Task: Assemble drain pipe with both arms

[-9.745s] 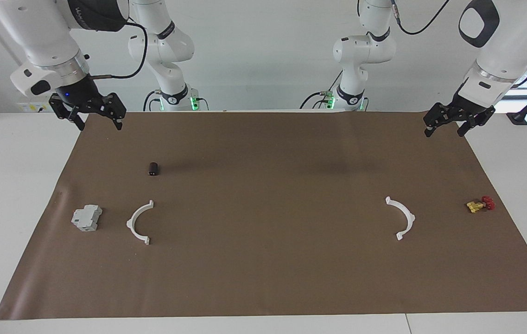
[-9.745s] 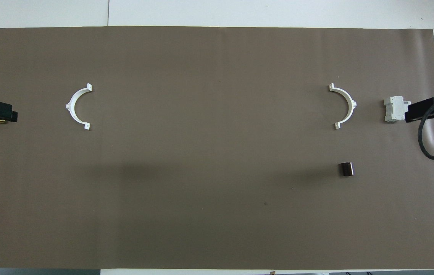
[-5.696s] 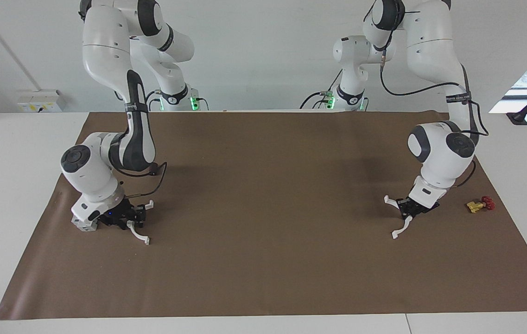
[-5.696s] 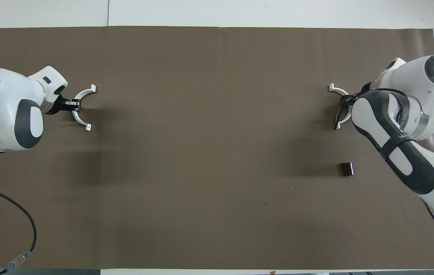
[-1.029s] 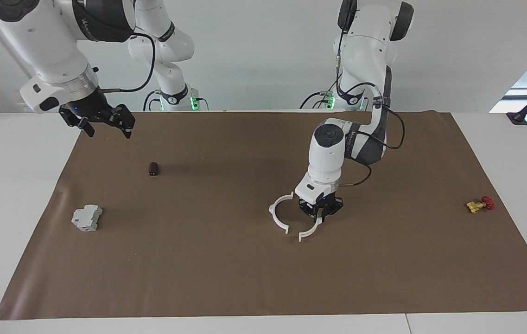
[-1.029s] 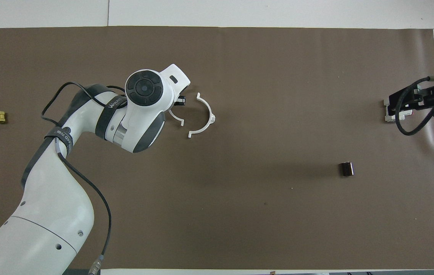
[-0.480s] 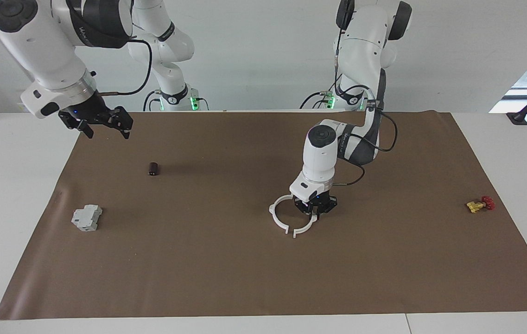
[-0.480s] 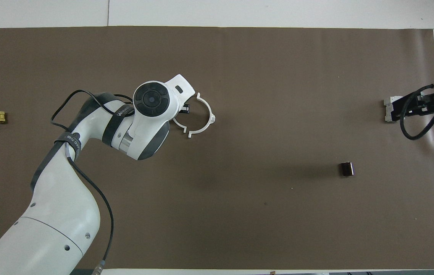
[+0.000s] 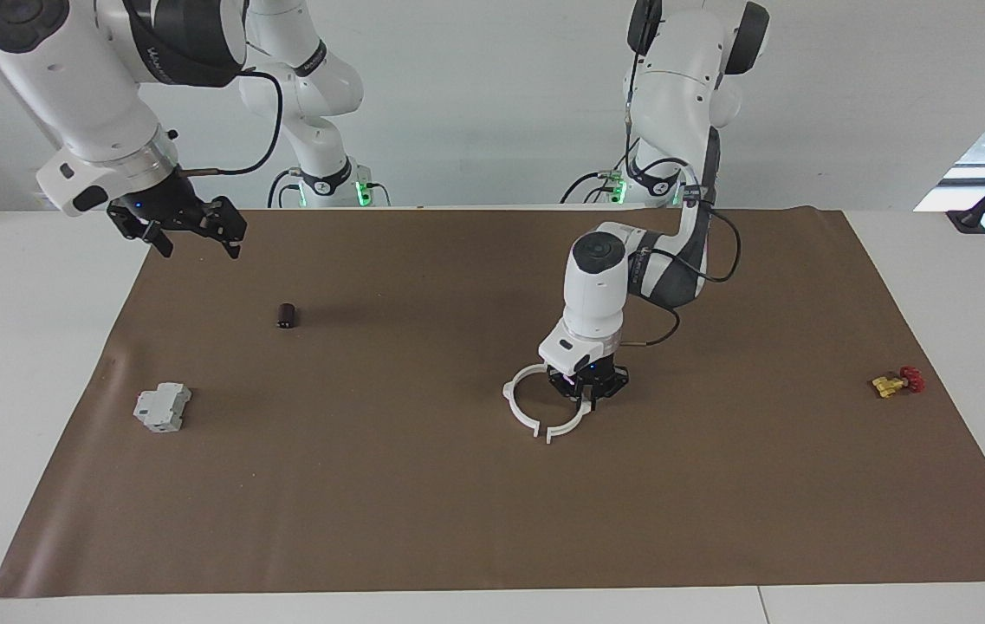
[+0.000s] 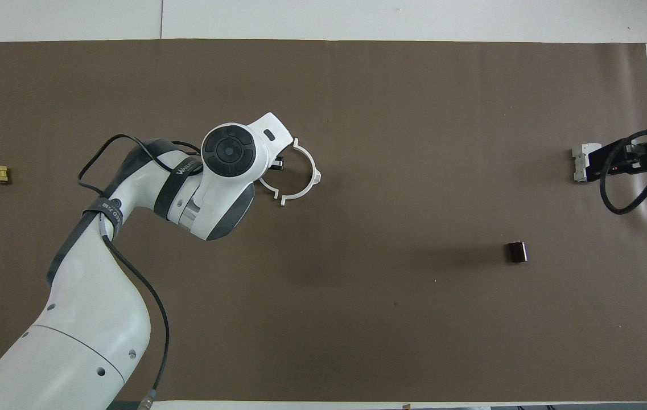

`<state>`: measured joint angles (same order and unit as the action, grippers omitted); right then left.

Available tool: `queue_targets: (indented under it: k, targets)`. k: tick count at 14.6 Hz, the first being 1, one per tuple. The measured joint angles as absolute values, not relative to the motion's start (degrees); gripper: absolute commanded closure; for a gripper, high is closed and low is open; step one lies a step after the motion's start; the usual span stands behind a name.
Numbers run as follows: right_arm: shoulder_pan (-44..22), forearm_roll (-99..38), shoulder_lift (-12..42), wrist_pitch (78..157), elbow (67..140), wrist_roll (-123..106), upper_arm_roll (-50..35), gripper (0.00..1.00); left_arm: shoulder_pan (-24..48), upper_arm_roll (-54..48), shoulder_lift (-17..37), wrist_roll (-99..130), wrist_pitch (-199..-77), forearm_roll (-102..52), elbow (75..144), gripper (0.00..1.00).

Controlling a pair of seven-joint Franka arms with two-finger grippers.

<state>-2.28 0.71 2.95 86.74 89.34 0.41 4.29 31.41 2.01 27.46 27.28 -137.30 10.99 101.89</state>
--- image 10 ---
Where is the small dark brown block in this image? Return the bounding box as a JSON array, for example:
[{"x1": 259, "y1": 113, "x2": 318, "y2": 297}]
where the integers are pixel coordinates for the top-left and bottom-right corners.
[{"x1": 505, "y1": 241, "x2": 529, "y2": 264}]

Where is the brown table mat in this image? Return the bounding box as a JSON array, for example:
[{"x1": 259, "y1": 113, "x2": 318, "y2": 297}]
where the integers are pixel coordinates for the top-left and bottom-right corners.
[{"x1": 0, "y1": 39, "x2": 647, "y2": 403}]

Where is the black velcro strap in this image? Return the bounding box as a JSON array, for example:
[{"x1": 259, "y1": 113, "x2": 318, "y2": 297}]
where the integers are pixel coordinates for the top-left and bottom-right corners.
[
  {"x1": 154, "y1": 159, "x2": 206, "y2": 220},
  {"x1": 81, "y1": 196, "x2": 125, "y2": 237}
]

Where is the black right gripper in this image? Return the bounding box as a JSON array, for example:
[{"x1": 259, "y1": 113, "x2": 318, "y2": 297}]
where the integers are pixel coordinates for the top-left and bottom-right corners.
[{"x1": 585, "y1": 137, "x2": 647, "y2": 182}]

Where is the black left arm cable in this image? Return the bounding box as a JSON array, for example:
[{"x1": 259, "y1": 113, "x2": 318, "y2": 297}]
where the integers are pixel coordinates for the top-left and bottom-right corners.
[{"x1": 77, "y1": 133, "x2": 205, "y2": 410}]

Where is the white half pipe clamp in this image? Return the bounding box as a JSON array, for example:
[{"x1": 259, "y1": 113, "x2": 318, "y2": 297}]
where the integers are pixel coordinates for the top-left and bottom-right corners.
[
  {"x1": 259, "y1": 178, "x2": 286, "y2": 207},
  {"x1": 280, "y1": 138, "x2": 323, "y2": 207}
]

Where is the white circuit breaker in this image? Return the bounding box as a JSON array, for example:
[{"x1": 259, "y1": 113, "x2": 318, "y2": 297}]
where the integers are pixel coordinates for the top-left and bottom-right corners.
[{"x1": 571, "y1": 143, "x2": 604, "y2": 183}]

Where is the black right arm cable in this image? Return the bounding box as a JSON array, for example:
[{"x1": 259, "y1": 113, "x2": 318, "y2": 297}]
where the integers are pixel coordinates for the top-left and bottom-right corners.
[{"x1": 599, "y1": 129, "x2": 647, "y2": 216}]

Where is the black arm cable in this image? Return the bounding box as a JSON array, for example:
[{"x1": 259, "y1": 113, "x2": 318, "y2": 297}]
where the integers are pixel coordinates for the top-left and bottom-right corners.
[
  {"x1": 77, "y1": 133, "x2": 205, "y2": 410},
  {"x1": 599, "y1": 129, "x2": 647, "y2": 216}
]

